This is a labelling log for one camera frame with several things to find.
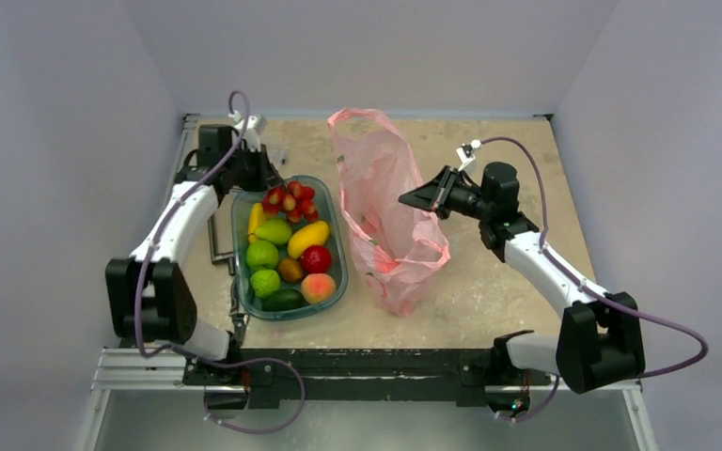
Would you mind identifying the yellow fake mango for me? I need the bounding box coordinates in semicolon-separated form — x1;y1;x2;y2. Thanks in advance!
287;220;330;259

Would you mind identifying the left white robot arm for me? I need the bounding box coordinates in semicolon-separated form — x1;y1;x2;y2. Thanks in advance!
105;116;281;384

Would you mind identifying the green fake pear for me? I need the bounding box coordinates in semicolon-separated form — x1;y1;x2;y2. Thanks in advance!
253;218;293;246

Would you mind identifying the red fake grape bunch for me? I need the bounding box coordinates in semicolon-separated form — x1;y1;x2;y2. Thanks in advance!
260;180;320;224

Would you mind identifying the yellow fake banana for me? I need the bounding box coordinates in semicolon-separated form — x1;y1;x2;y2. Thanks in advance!
247;203;267;243

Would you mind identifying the brown fake kiwi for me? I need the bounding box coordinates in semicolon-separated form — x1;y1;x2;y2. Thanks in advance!
276;257;306;284

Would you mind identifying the aluminium frame rail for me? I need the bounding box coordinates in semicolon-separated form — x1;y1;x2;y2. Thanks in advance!
74;113;250;451

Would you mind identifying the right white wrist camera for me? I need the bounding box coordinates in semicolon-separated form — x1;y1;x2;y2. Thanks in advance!
456;139;482;171

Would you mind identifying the clear plastic packet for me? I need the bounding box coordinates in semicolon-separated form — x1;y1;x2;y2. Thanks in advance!
267;148;289;167

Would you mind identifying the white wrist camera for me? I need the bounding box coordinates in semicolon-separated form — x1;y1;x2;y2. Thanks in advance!
228;111;267;152
456;139;482;171

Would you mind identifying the pink fake peach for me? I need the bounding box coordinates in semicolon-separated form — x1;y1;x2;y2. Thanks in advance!
301;273;337;304

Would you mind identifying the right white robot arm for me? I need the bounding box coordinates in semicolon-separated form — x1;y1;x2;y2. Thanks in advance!
399;163;646;394

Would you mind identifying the dark green fake avocado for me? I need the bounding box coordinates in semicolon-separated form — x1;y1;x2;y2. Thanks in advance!
260;288;306;312

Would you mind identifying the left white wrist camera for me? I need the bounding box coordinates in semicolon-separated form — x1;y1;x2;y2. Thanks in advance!
228;111;267;152

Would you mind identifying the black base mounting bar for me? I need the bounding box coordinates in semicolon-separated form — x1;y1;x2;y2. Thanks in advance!
182;349;551;412

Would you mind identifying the green fake apple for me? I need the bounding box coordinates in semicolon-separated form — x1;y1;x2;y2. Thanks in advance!
245;240;279;272

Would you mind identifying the pink plastic bag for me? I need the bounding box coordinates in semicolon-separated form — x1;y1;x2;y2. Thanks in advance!
327;108;450;317

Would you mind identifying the black metal tool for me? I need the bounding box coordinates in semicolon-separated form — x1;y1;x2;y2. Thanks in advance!
207;214;239;275

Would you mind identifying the red fake apple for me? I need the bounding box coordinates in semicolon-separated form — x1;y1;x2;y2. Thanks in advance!
300;245;333;273

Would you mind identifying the teal plastic fruit tray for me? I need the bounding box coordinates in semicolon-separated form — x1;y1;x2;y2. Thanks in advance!
231;175;348;320

